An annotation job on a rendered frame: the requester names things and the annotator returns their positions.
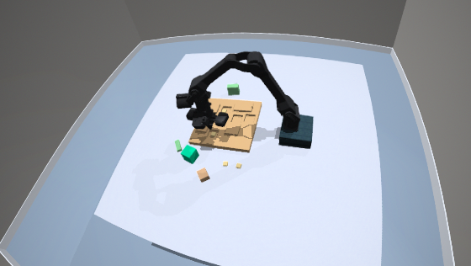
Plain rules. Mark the tan puzzle board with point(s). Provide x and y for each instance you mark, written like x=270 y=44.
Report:
x=239 y=130

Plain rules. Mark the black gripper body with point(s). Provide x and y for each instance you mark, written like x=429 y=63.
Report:
x=219 y=120

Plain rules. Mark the small tan cube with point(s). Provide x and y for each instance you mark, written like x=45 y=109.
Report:
x=203 y=175

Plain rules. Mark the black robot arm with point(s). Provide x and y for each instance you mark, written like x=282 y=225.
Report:
x=257 y=66

